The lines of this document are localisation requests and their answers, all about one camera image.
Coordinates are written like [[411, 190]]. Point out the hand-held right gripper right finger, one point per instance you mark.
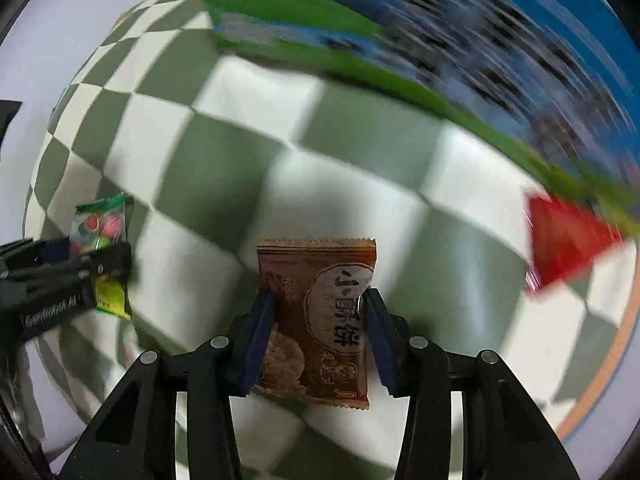
[[380, 345]]

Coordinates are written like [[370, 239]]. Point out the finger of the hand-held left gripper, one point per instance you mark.
[[107, 265], [55, 250]]

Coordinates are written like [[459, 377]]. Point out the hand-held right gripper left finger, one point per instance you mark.
[[257, 340]]

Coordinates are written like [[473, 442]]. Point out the green candy packet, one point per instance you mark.
[[100, 220]]

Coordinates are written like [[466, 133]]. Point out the brown biscuit packet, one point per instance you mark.
[[320, 270]]

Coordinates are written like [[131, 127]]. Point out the printed cardboard box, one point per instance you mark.
[[350, 25]]

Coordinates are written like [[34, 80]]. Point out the green white checkered mat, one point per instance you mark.
[[350, 170]]

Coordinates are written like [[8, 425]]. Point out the small red snack packet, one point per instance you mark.
[[565, 245]]

